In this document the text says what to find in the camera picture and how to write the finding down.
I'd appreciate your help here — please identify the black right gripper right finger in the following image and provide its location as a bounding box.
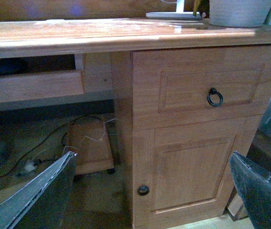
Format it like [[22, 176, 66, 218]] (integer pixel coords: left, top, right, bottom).
[[229, 151, 271, 229]]

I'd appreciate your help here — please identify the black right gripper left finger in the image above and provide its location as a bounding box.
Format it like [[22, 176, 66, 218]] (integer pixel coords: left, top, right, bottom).
[[0, 151, 77, 229]]

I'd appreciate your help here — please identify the white plug adapter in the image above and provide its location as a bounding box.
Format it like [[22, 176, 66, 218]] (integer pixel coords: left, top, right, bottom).
[[24, 161, 37, 172]]

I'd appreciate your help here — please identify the small wooden rolling stand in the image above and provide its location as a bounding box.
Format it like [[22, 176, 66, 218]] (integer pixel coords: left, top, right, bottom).
[[66, 119, 115, 176]]

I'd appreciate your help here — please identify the wooden cabinet door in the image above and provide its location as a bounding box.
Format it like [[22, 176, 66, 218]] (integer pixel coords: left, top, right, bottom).
[[132, 115, 261, 229]]

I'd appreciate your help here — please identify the black round door knob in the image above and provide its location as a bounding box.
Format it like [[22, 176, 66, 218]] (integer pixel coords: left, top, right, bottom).
[[137, 185, 150, 196]]

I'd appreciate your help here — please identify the wooden keyboard tray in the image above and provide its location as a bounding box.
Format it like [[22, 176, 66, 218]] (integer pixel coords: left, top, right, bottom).
[[0, 70, 85, 103]]

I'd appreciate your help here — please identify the wooden desk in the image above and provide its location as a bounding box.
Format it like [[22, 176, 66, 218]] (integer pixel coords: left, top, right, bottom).
[[0, 19, 271, 216]]

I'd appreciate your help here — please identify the wooden drawer front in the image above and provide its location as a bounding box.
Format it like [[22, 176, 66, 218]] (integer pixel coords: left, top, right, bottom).
[[132, 45, 271, 130]]

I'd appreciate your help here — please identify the grey ribbed plant pot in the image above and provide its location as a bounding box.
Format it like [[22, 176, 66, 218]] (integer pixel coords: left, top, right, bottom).
[[210, 0, 271, 28]]

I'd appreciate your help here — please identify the white lamp base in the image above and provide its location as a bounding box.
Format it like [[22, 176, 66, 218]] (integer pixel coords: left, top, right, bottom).
[[146, 0, 202, 21]]

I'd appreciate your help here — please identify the white thin cable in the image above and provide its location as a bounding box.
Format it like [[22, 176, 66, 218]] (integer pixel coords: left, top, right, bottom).
[[62, 118, 117, 156]]

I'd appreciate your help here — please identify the black cable on floor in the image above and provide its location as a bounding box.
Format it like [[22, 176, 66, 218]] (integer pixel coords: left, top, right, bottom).
[[0, 114, 102, 179]]

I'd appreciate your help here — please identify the black ring drawer pull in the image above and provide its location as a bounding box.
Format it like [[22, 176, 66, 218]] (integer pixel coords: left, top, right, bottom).
[[207, 88, 223, 107]]

